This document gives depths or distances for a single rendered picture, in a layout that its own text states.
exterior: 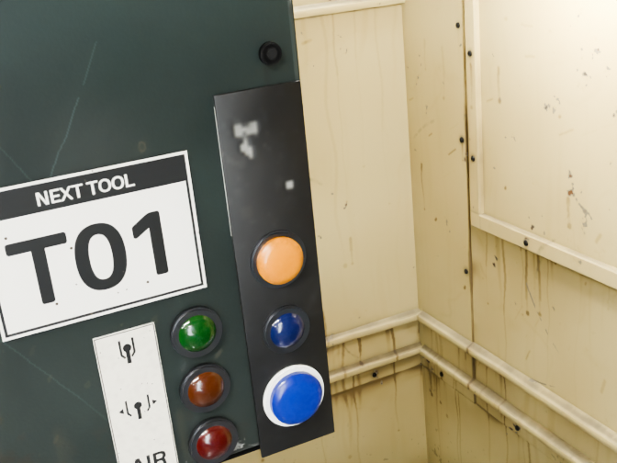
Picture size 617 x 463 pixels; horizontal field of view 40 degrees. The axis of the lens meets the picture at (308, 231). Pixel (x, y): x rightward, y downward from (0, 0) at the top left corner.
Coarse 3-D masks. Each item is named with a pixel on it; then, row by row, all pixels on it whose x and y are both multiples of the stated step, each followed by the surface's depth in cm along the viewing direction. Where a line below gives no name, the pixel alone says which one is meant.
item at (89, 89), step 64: (0, 0) 35; (64, 0) 36; (128, 0) 37; (192, 0) 38; (256, 0) 40; (0, 64) 35; (64, 64) 37; (128, 64) 38; (192, 64) 39; (256, 64) 40; (0, 128) 36; (64, 128) 37; (128, 128) 39; (192, 128) 40; (128, 320) 41; (0, 384) 39; (64, 384) 41; (0, 448) 40; (64, 448) 42; (256, 448) 47
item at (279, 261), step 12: (276, 240) 43; (288, 240) 43; (264, 252) 43; (276, 252) 43; (288, 252) 43; (300, 252) 43; (264, 264) 43; (276, 264) 43; (288, 264) 43; (300, 264) 44; (264, 276) 43; (276, 276) 43; (288, 276) 43
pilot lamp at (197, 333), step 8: (192, 320) 42; (200, 320) 42; (208, 320) 42; (184, 328) 42; (192, 328) 42; (200, 328) 42; (208, 328) 42; (184, 336) 42; (192, 336) 42; (200, 336) 42; (208, 336) 42; (184, 344) 42; (192, 344) 42; (200, 344) 42; (208, 344) 43
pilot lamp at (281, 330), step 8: (280, 320) 44; (288, 320) 44; (296, 320) 45; (272, 328) 44; (280, 328) 44; (288, 328) 44; (296, 328) 45; (304, 328) 45; (272, 336) 44; (280, 336) 44; (288, 336) 44; (296, 336) 45; (280, 344) 45; (288, 344) 45
